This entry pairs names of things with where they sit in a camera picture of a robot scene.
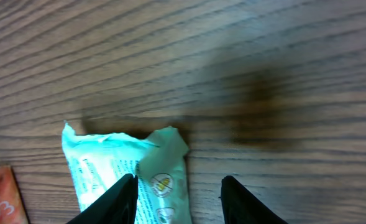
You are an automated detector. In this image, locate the orange small snack box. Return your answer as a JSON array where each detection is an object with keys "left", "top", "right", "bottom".
[{"left": 0, "top": 166, "right": 29, "bottom": 224}]

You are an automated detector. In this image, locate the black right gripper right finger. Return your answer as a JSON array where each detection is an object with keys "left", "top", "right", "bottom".
[{"left": 220, "top": 175, "right": 287, "bottom": 224}]

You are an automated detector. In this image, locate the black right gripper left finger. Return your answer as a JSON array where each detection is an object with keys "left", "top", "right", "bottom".
[{"left": 67, "top": 174, "right": 139, "bottom": 224}]

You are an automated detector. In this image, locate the teal plastic packet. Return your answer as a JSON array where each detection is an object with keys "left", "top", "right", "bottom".
[{"left": 62, "top": 124, "right": 192, "bottom": 224}]

